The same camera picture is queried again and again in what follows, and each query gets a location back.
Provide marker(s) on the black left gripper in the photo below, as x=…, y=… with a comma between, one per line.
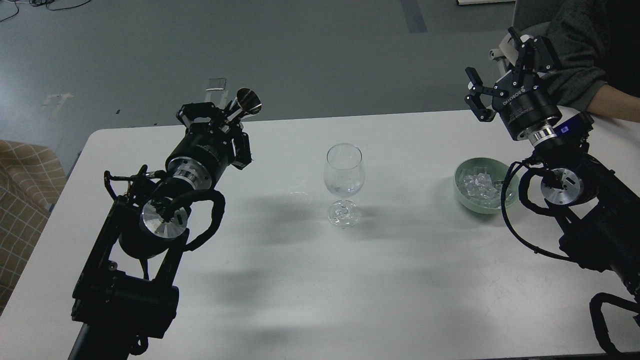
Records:
x=205, y=151

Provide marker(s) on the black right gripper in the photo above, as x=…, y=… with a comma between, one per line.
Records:
x=524, y=106

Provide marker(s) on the steel cocktail jigger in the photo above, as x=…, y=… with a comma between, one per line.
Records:
x=245, y=104

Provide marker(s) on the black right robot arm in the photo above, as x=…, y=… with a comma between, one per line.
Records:
x=597, y=213

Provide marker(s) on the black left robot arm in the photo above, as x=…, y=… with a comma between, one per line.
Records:
x=125, y=293

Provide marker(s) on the clear wine glass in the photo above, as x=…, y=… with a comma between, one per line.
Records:
x=344, y=176

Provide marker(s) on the white chair part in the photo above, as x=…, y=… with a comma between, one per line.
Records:
x=505, y=55

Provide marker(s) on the person in grey sweater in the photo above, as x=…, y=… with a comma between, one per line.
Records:
x=597, y=43

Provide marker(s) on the beige checked cloth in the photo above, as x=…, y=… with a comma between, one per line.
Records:
x=31, y=182

